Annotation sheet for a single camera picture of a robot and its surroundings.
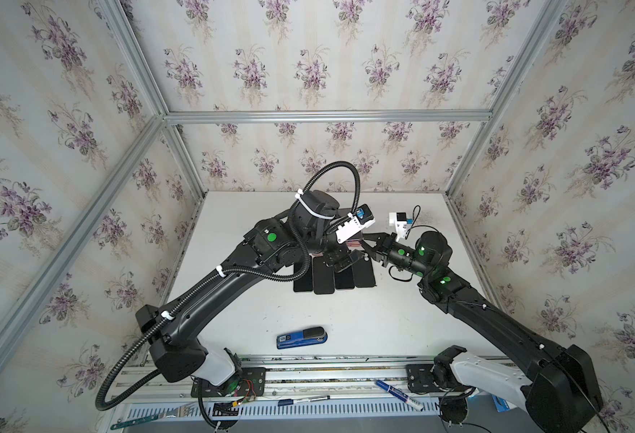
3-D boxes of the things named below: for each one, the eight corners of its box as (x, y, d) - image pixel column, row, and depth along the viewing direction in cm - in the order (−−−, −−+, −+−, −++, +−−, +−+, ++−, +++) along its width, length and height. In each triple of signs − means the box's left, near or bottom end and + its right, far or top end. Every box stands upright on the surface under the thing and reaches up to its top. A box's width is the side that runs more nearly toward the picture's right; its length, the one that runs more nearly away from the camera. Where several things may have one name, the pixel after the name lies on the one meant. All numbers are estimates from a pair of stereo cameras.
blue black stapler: (278, 349, 81) (276, 344, 77) (277, 339, 83) (275, 333, 79) (326, 340, 82) (327, 335, 78) (324, 330, 84) (325, 325, 80)
